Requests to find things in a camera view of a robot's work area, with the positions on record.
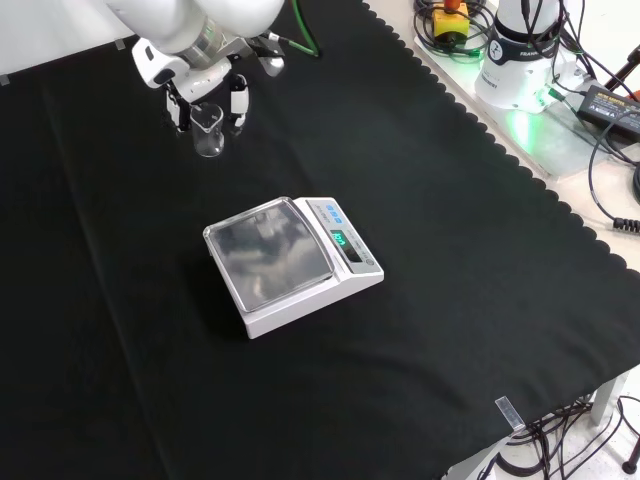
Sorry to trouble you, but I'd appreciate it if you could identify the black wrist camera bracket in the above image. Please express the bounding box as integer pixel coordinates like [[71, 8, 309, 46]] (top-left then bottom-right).
[[248, 30, 287, 77]]

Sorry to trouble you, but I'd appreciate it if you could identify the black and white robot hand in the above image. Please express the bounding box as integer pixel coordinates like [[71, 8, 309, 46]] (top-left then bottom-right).
[[131, 33, 251, 135]]

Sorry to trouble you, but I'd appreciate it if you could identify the small clear glass beaker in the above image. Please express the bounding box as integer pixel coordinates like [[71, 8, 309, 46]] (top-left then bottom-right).
[[189, 102, 226, 159]]

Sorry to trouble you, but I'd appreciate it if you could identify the black bench cloth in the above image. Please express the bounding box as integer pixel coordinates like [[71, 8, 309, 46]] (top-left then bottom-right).
[[0, 0, 640, 480]]

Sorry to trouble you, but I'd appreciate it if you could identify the black power adapter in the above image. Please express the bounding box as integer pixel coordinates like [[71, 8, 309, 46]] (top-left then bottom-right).
[[576, 83, 640, 142]]

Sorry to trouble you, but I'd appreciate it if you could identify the clear tape strip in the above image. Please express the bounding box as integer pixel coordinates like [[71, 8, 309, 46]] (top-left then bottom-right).
[[493, 395, 527, 433]]

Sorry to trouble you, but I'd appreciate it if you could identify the yellow stop button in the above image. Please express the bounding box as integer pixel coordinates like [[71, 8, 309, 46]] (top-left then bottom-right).
[[431, 0, 472, 45]]

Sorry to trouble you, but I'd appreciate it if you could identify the black coiled cable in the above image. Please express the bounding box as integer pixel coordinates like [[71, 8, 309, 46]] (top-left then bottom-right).
[[586, 122, 640, 232]]

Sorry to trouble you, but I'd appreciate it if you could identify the green cable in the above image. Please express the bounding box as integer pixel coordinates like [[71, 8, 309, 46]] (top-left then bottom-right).
[[291, 0, 324, 57]]

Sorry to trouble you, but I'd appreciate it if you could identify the pale base board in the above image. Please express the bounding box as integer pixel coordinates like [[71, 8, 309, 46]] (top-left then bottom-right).
[[411, 27, 640, 182]]

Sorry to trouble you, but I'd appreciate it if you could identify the white electronic balance steel pan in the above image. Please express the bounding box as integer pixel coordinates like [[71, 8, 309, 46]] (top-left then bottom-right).
[[202, 195, 386, 341]]

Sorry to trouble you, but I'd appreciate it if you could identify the white table leg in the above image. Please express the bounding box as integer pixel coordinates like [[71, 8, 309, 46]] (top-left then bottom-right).
[[591, 370, 632, 427]]

